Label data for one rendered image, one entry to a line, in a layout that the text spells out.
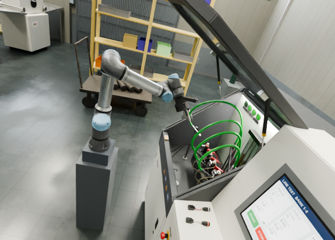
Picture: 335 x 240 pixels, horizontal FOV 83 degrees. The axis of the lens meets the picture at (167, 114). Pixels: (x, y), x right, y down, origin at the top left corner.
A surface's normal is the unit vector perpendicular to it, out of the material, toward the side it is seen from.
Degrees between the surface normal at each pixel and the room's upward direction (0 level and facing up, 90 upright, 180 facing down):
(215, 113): 90
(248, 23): 90
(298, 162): 76
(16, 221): 0
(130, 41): 90
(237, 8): 90
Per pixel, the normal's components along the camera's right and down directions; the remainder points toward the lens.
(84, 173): -0.03, 0.50
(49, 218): 0.23, -0.84
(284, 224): -0.88, -0.34
